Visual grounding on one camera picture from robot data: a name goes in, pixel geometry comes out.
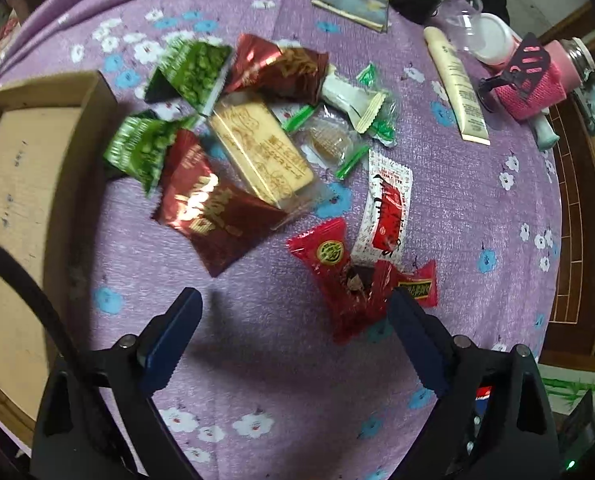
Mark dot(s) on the white round lid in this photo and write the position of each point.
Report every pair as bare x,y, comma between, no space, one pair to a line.
493,42

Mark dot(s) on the pale green small bottle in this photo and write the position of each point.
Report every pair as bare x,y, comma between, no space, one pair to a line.
545,136

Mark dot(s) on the white red sauce packet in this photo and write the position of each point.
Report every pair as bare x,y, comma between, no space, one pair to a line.
382,232

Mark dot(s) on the small booklet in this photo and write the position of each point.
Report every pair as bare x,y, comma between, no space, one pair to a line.
373,14

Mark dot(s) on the cardboard box tray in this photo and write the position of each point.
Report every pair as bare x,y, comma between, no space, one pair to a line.
51,131

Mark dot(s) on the clear candy green ends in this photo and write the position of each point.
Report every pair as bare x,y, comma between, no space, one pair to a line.
326,135

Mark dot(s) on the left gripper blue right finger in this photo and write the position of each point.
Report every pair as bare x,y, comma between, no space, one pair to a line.
425,339

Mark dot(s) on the yellow biscuit clear packet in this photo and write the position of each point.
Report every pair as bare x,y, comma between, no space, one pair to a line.
263,154

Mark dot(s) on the pink sleeved bottle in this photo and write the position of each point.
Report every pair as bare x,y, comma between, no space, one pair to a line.
570,65

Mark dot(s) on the cream tube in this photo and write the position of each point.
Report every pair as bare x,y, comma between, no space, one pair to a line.
458,86

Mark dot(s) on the red bar yellow label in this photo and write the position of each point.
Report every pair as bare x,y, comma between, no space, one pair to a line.
420,283

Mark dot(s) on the red candy packet round logo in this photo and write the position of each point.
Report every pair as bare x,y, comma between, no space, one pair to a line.
323,250

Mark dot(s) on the wooden side cabinet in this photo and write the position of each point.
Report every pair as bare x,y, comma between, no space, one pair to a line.
571,327

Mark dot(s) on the large dark red snack packet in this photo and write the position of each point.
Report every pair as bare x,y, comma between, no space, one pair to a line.
222,221

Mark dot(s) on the black pink hair clip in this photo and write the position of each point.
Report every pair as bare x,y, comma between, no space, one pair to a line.
526,68

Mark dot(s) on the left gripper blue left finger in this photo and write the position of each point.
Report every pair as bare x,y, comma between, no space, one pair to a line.
165,338

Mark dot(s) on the white green wafer packet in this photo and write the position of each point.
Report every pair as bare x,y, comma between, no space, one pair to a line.
361,105

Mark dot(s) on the green peas snack packet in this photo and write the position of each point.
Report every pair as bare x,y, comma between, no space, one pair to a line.
139,146

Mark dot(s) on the clear plastic cup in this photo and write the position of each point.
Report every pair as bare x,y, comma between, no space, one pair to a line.
461,22

